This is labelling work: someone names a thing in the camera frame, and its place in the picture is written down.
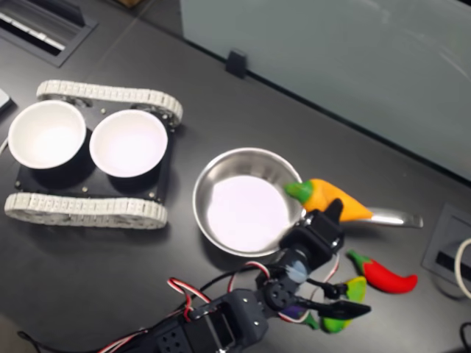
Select orange toy carrot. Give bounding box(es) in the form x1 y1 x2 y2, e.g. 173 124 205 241
283 178 373 224

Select tracked vehicle with white tracks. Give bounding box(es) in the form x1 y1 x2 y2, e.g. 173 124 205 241
4 79 184 229

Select pale grey putty lump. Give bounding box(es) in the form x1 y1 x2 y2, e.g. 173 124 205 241
285 259 308 285

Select red toy chilli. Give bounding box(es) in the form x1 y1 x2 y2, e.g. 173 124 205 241
347 249 419 295

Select grey table cable box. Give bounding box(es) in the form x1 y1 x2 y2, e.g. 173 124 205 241
421 201 471 284

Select frosted glass desk partition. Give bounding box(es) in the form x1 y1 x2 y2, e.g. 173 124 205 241
179 0 471 181

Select grey flat device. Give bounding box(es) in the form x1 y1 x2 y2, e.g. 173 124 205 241
0 88 18 115

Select long black camera cable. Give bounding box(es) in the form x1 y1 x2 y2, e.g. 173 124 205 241
16 266 334 350

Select black partition clip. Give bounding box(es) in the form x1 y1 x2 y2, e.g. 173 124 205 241
224 49 248 79

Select black cable loop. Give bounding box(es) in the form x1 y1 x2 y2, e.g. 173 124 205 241
459 321 471 349

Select thick white cable loop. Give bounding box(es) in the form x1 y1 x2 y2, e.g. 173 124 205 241
454 238 471 299

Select black table cable tray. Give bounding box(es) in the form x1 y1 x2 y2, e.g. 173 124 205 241
0 0 99 68

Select yellow green toy corn cob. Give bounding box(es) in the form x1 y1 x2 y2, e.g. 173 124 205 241
322 275 368 335

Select steel pan with long handle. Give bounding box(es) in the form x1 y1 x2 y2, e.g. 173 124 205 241
191 146 424 258

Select white bowl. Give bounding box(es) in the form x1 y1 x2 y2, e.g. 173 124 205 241
7 101 88 170
89 109 169 178

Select purple toy aubergine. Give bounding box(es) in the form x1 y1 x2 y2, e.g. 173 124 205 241
279 304 320 331

